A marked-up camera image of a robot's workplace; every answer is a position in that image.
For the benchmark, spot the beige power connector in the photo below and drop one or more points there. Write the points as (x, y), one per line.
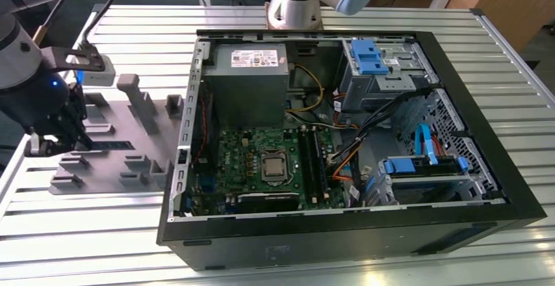
(245, 141)

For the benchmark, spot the wooden cabinet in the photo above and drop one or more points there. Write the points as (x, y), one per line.
(512, 6)

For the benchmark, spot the black graphics card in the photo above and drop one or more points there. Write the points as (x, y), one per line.
(265, 201)

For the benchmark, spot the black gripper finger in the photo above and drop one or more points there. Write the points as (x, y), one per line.
(82, 136)

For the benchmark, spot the black PC case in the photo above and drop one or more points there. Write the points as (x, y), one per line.
(304, 237)

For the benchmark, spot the black RAM slot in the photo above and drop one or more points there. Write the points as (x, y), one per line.
(308, 159)

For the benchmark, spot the blue board connector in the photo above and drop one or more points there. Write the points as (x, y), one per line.
(208, 183)

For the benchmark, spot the RAM stick with black chips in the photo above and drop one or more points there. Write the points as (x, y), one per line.
(321, 159)
(113, 145)

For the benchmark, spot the grey metal disk bay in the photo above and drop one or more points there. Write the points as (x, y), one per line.
(434, 179)

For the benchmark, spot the silver CPU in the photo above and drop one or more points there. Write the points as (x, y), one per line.
(274, 167)

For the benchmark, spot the grey parts rack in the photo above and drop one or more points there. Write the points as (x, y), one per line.
(102, 182)

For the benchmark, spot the grey power supply unit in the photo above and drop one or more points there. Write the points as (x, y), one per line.
(248, 94)

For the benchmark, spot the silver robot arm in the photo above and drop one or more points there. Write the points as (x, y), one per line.
(296, 9)

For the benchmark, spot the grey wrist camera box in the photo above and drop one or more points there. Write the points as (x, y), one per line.
(102, 78)

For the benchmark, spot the green motherboard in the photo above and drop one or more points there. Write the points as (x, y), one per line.
(237, 175)

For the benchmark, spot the hard disk in blue carrier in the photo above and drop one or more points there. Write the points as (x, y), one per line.
(401, 165)

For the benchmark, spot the grey metal drive cage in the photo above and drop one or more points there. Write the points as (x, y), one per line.
(390, 86)

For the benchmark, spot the blue plastic drive bracket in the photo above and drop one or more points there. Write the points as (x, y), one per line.
(366, 55)

